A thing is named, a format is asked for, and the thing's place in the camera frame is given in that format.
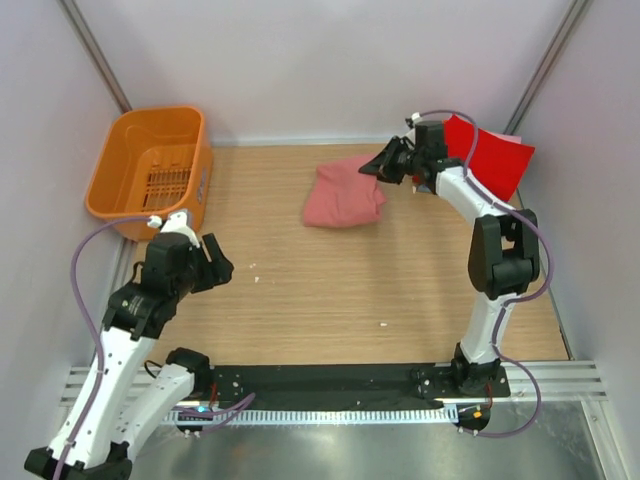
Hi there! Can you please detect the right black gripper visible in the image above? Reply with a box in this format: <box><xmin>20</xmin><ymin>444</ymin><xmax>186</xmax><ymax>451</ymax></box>
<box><xmin>360</xmin><ymin>136</ymin><xmax>424</xmax><ymax>186</ymax></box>

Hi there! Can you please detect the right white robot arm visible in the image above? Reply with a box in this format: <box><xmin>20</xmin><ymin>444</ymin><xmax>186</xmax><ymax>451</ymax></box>
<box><xmin>359</xmin><ymin>122</ymin><xmax>540</xmax><ymax>396</ymax></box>

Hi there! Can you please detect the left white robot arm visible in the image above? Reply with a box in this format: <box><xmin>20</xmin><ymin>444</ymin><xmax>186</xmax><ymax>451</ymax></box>
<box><xmin>24</xmin><ymin>232</ymin><xmax>234</xmax><ymax>479</ymax></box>

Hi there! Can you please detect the orange plastic basket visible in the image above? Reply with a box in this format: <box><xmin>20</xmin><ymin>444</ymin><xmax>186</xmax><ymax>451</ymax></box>
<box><xmin>85</xmin><ymin>106</ymin><xmax>213</xmax><ymax>231</ymax></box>

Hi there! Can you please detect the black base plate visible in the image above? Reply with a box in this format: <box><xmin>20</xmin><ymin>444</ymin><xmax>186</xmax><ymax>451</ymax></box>
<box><xmin>211</xmin><ymin>363</ymin><xmax>511</xmax><ymax>403</ymax></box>

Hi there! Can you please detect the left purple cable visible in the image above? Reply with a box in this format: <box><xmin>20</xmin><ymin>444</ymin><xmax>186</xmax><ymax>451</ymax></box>
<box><xmin>52</xmin><ymin>214</ymin><xmax>257</xmax><ymax>476</ymax></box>

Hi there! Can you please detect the white slotted cable duct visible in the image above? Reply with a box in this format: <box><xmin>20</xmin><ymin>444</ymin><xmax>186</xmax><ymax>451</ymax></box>
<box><xmin>169</xmin><ymin>405</ymin><xmax>459</xmax><ymax>427</ymax></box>

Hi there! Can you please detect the right corner metal post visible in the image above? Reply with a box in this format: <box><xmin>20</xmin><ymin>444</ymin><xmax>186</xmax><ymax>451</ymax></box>
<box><xmin>503</xmin><ymin>0</ymin><xmax>592</xmax><ymax>135</ymax></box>

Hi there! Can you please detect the corner metal post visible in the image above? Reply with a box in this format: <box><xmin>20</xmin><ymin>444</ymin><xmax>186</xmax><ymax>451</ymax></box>
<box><xmin>59</xmin><ymin>0</ymin><xmax>132</xmax><ymax>114</ymax></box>
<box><xmin>503</xmin><ymin>0</ymin><xmax>592</xmax><ymax>135</ymax></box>

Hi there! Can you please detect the left corner metal post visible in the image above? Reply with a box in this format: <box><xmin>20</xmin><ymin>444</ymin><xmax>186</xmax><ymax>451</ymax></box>
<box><xmin>59</xmin><ymin>0</ymin><xmax>132</xmax><ymax>114</ymax></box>

